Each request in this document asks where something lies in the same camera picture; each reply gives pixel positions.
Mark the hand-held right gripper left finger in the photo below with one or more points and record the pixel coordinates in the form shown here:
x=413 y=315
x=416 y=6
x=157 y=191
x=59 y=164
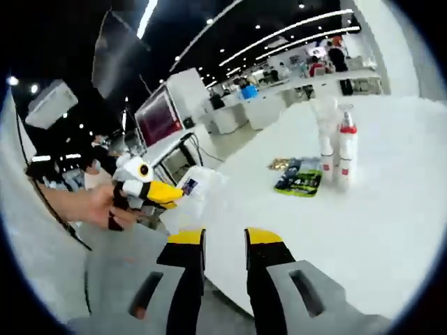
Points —
x=185 y=286

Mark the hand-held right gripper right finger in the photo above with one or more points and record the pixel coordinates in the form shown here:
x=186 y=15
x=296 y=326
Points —
x=269 y=286

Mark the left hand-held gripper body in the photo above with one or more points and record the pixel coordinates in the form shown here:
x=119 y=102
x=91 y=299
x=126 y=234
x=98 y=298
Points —
x=132 y=174

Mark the small clear plastic packet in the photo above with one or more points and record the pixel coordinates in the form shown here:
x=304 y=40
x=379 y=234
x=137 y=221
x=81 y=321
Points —
x=206 y=199

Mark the green and dark sachet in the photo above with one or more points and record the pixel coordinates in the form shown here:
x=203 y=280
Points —
x=298 y=179

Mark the gold brown sachet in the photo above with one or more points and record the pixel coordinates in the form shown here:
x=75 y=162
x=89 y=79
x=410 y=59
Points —
x=277 y=163

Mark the small white skincare pump bottle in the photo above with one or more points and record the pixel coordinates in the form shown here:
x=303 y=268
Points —
x=327 y=160

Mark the white skincare bottle red collar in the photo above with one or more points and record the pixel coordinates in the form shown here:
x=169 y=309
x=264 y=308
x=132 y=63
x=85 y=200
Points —
x=347 y=153

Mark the white skincare tube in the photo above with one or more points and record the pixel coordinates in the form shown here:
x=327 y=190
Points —
x=324 y=115

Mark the person's left hand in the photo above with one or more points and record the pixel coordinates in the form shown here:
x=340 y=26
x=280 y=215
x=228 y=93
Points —
x=94 y=206

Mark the white standing desk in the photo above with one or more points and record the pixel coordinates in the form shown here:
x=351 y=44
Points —
x=167 y=146

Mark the white computer monitor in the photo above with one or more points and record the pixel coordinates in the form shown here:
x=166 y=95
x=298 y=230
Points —
x=157 y=117

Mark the grey mesh fabric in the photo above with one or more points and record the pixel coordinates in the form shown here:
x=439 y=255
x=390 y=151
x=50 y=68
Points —
x=118 y=272

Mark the white column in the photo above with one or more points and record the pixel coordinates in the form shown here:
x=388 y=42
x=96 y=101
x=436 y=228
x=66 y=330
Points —
x=188 y=90
x=387 y=52

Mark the white ceiling air conditioner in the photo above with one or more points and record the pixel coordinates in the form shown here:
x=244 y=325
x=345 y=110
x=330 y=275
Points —
x=50 y=104

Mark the blue box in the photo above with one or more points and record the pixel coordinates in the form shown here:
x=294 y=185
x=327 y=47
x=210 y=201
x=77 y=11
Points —
x=249 y=92

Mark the long white counter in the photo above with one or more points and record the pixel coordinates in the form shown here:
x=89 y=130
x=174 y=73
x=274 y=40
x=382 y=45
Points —
x=265 y=108

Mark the ceiling spot lights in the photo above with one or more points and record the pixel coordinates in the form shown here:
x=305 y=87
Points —
x=257 y=26

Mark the black bin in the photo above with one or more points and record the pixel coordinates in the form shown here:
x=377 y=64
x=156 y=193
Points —
x=346 y=87

